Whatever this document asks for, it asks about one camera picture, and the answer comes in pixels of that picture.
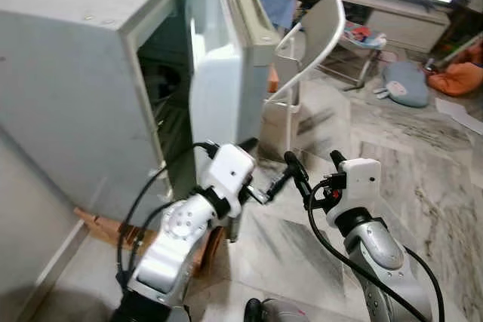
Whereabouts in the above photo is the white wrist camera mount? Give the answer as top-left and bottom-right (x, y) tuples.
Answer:
(198, 143), (258, 199)
(343, 158), (383, 226)

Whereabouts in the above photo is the grey black robot leg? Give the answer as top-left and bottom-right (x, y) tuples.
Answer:
(243, 297), (312, 322)

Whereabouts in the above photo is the white television stand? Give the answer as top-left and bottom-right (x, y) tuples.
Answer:
(297, 0), (455, 56)

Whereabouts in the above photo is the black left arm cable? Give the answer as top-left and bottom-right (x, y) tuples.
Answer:
(116, 141), (220, 287)

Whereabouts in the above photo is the brown wooden plank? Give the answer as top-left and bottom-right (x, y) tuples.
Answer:
(74, 207), (227, 278)

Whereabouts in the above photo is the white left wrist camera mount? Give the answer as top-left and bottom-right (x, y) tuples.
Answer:
(198, 143), (258, 199)

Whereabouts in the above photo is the blue cloth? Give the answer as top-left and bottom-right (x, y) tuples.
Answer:
(257, 0), (300, 30)

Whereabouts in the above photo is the grey fridge body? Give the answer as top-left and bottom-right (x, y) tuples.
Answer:
(0, 0), (220, 226)

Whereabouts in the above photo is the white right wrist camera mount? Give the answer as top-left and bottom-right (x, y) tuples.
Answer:
(343, 158), (383, 226)

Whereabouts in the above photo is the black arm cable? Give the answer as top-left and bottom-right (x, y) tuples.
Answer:
(305, 177), (446, 322)
(116, 141), (220, 287)

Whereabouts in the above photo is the orange floor cushion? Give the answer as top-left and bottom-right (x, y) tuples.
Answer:
(426, 61), (483, 97)

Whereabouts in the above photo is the orange brick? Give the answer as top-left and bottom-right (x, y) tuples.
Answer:
(266, 66), (281, 94)

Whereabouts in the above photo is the white paper sheet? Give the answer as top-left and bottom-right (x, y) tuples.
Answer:
(434, 97), (483, 135)

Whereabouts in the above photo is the white fridge door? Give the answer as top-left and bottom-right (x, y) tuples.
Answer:
(185, 0), (281, 166)

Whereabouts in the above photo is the white folding chair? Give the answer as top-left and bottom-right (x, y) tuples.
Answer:
(260, 0), (347, 155)

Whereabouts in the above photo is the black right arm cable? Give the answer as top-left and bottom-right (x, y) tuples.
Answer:
(305, 177), (446, 322)

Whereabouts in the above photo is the grey blue plush cushion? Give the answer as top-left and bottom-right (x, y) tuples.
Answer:
(373, 60), (432, 109)

